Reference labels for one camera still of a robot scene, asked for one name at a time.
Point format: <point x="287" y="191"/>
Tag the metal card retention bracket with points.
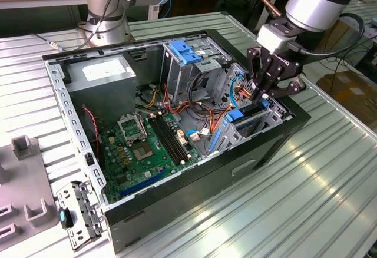
<point x="88" y="211"/>

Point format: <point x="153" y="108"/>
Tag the black open PC case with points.
<point x="182" y="199"/>

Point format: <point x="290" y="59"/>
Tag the hard disk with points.
<point x="234" y="116"/>

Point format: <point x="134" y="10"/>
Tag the black RAM slot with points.
<point x="166" y="141"/>
<point x="173" y="138"/>

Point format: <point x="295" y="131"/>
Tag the grey parts rack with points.
<point x="26" y="181"/>

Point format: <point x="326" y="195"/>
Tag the grey power supply unit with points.
<point x="100" y="93"/>

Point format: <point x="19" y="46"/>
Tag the blue expansion slot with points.
<point x="144" y="183"/>

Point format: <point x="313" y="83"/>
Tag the CPU socket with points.
<point x="142" y="151"/>

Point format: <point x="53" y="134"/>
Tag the green motherboard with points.
<point x="115" y="169"/>

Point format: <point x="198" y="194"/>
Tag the blue drive latch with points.
<point x="182" y="53"/>

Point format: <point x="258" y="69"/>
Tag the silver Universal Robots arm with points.
<point x="318" y="1"/>

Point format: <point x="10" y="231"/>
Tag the black intrusion switch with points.
<point x="89" y="159"/>

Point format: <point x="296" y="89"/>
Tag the grey metal disk bay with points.
<point x="228" y="137"/>

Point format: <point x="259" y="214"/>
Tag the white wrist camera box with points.
<point x="269" y="37"/>

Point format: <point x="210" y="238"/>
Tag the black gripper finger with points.
<point x="256" y="63"/>
<point x="290" y="88"/>

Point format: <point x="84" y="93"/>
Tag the brown cardboard box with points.
<point x="350" y="93"/>

